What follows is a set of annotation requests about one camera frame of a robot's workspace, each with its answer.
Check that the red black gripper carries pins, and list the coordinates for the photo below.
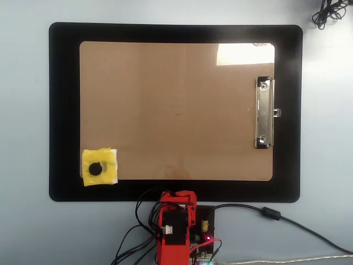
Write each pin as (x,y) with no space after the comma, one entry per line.
(176,220)

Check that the yellow sponge with black knob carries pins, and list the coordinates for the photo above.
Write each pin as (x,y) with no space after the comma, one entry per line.
(100,168)

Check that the motor controller circuit board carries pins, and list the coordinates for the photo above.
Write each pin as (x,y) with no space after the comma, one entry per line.
(205,248)

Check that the brown clipboard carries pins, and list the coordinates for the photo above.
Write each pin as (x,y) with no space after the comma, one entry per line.
(176,110)

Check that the metal clipboard clip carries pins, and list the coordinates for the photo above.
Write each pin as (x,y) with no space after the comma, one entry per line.
(263,113)

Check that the black desk mat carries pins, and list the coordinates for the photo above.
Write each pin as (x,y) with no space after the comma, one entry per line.
(63,110)

